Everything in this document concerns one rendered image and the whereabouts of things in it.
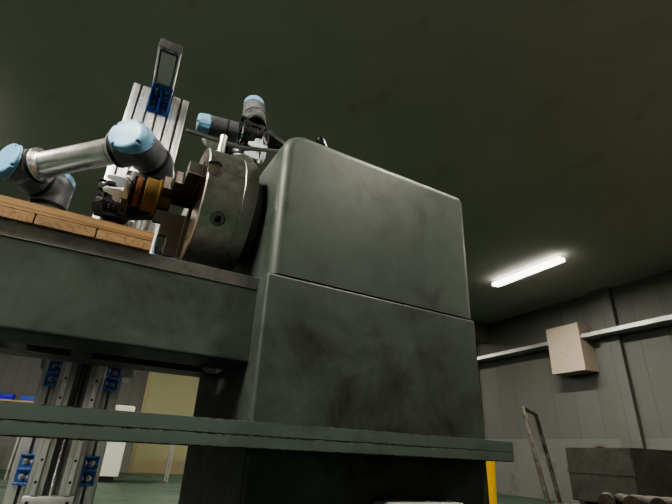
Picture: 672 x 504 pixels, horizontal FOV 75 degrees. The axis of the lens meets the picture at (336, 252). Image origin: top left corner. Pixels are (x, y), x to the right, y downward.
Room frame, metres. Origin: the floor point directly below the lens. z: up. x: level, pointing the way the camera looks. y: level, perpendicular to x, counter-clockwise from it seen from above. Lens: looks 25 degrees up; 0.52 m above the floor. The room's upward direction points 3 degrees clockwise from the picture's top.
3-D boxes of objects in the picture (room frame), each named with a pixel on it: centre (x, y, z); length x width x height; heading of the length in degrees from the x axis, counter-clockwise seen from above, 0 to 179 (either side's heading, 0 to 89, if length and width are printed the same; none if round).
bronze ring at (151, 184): (0.95, 0.46, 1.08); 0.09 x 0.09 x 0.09; 28
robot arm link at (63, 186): (1.36, 1.02, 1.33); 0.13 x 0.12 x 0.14; 167
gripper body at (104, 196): (1.01, 0.58, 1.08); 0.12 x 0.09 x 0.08; 27
